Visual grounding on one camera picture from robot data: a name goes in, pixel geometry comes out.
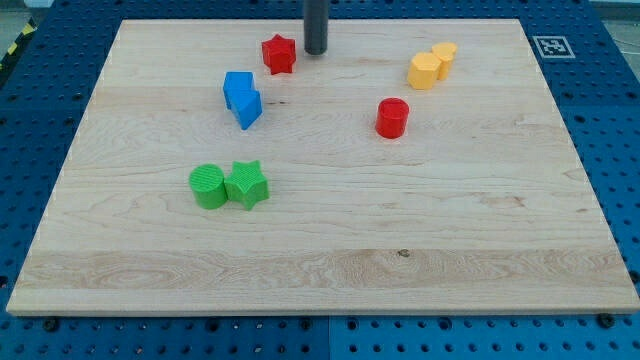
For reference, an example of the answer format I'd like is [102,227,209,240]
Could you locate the black bolt left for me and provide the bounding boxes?
[42,318,60,333]

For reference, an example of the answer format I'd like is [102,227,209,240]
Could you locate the black bolt right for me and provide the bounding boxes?
[596,313,616,329]

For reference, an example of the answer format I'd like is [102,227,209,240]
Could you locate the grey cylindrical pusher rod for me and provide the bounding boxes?
[303,0,329,56]

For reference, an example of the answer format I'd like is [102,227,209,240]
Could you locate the blue square block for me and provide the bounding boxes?
[222,71,255,109]

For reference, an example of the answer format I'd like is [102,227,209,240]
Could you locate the blue wedge block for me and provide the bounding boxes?
[228,90,262,130]

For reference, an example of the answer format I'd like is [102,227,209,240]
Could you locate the green star block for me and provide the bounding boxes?
[224,160,270,211]

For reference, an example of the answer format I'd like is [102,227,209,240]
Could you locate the red cylinder block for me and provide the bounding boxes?
[375,98,410,139]

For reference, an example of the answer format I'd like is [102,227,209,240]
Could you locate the green cylinder block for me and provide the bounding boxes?
[189,164,228,209]

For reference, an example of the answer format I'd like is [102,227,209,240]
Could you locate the red star block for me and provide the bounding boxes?
[261,34,296,75]

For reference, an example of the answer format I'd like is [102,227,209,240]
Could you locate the yellow hexagon block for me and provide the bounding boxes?
[407,52,441,90]

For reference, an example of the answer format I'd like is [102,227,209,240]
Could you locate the yellow cylinder block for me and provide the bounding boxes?
[431,42,458,80]

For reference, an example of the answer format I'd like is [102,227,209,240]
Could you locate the black bolt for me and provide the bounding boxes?
[596,313,616,329]
[42,318,60,333]

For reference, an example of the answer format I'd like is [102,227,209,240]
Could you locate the white fiducial marker tag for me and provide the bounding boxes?
[533,35,575,59]

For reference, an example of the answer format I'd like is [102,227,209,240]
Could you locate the wooden board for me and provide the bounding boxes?
[7,19,639,317]

